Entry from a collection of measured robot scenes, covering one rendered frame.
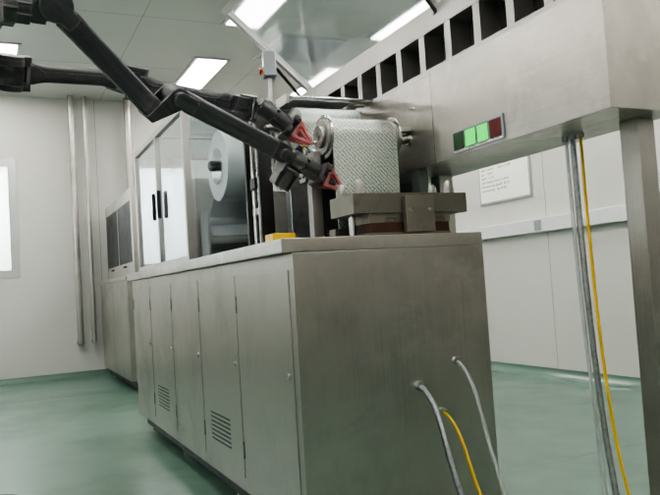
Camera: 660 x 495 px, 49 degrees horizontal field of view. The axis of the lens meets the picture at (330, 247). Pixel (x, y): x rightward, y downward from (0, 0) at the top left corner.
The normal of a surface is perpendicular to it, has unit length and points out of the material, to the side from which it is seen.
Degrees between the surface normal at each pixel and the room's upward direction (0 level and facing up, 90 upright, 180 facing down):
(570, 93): 90
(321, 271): 90
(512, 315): 90
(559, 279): 90
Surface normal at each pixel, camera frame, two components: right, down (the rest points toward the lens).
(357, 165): 0.42, -0.07
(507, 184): -0.91, 0.04
